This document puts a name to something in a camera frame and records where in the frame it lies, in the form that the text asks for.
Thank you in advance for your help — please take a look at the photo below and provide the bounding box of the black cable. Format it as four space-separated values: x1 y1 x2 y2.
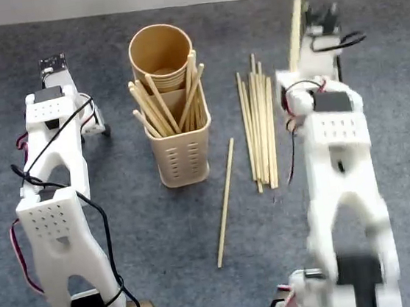
0 91 150 307
309 29 368 54

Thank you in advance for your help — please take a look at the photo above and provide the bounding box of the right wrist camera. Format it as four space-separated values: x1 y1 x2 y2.
316 1 342 36

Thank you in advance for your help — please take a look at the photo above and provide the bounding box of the wooden chopstick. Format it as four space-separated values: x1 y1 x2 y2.
171 49 205 130
144 71 182 138
179 63 213 131
261 75 284 188
127 78 169 141
246 72 268 187
132 106 163 141
257 74 281 191
132 74 176 140
280 0 312 74
203 137 250 269
241 80 264 194
252 60 276 185

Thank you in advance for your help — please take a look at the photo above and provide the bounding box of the beige slotted plastic basket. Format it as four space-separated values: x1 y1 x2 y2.
139 82 219 191

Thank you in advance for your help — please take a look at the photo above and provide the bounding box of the brown paper cup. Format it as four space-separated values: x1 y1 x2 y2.
150 74 188 94
125 20 198 94

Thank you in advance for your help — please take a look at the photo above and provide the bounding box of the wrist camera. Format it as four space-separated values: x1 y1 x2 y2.
316 1 342 36
38 52 70 75

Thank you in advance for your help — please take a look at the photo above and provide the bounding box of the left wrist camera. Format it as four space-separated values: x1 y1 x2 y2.
38 52 70 75

